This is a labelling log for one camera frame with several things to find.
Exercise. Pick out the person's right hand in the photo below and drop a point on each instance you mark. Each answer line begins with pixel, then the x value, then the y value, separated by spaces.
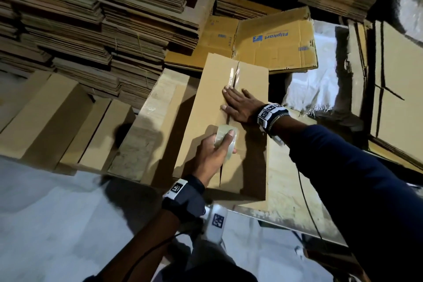
pixel 243 106

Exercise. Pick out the person's left hand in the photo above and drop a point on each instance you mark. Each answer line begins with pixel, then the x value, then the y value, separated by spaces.
pixel 208 159

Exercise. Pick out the clear tape roll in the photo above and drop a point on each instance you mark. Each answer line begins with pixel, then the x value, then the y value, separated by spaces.
pixel 225 141

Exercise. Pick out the person's left forearm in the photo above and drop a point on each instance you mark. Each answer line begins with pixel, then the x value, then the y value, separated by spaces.
pixel 139 252

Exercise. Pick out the person's right forearm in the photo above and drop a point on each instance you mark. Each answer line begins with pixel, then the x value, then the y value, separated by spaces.
pixel 363 199

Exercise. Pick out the person's trouser leg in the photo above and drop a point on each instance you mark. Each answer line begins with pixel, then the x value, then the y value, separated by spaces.
pixel 211 262

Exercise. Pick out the pile of brown cartons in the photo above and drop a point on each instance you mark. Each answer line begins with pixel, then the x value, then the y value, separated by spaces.
pixel 396 93

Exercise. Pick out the stacks of flat cardboard bundles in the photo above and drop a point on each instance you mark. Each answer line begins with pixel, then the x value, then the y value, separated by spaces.
pixel 79 21

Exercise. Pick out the plywood work board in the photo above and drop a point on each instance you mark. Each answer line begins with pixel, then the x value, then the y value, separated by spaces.
pixel 145 126

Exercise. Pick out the yellow carton with blue print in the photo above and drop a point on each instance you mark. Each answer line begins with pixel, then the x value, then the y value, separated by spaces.
pixel 277 40

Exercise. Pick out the white plastic sack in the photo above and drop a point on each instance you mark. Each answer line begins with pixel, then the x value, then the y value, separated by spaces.
pixel 317 67

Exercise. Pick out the clear plastic sheet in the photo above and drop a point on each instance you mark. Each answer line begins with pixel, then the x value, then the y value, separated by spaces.
pixel 411 7

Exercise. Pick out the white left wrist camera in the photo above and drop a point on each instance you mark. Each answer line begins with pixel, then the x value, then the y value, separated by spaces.
pixel 214 219

